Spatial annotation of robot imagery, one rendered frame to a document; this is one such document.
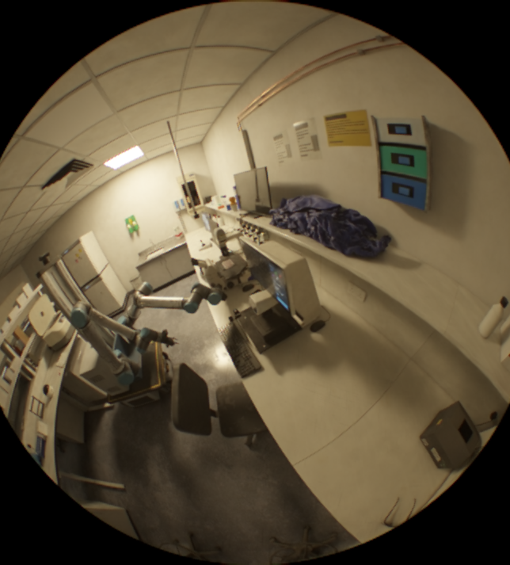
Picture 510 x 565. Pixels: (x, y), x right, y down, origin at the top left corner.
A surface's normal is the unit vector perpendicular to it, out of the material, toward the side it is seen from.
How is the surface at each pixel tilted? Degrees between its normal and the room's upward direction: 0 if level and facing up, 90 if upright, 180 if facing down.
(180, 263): 90
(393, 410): 0
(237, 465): 0
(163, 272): 90
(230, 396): 0
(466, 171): 90
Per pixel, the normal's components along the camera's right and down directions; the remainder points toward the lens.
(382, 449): -0.21, -0.78
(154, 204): 0.43, 0.47
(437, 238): -0.88, 0.42
